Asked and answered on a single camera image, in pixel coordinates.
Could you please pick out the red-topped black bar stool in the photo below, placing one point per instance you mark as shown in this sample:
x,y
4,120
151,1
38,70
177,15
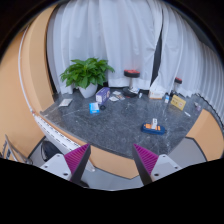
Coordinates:
x,y
131,74
177,81

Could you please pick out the white curtain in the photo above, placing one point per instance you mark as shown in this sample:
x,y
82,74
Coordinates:
x,y
110,36
190,63

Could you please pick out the small black object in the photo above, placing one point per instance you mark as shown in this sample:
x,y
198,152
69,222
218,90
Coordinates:
x,y
102,107

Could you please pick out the yellow cardboard box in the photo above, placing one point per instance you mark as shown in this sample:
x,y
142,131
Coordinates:
x,y
178,102

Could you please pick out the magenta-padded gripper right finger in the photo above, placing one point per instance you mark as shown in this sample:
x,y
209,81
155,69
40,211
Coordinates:
x,y
165,165

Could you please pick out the purple cardboard box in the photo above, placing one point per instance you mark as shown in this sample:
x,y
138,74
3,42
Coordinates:
x,y
102,95

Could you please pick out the green plant in white pot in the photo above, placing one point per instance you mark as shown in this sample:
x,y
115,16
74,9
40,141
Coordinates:
x,y
87,74

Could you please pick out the white plastic wrapper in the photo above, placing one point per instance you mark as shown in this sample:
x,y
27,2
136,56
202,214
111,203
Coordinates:
x,y
187,114

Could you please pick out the small blue box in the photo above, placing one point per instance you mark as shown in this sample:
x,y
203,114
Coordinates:
x,y
94,108

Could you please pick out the white tube pen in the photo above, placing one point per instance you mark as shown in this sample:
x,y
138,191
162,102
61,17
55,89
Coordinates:
x,y
140,95

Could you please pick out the white and orange tissue box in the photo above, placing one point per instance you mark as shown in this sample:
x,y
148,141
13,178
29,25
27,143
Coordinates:
x,y
156,95

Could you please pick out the white flat card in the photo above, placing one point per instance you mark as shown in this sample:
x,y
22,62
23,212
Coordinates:
x,y
113,98

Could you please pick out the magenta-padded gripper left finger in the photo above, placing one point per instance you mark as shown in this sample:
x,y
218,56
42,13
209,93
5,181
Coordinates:
x,y
58,165

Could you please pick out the small purple cup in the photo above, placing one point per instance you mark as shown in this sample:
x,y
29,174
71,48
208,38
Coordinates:
x,y
198,106

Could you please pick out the small blue and white carton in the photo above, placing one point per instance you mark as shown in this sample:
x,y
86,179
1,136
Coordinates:
x,y
167,99

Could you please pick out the grey flat packet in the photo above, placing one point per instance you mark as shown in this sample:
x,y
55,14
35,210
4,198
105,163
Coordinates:
x,y
65,102

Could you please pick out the small clear plastic box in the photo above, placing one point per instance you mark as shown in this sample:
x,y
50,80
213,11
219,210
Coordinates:
x,y
119,95

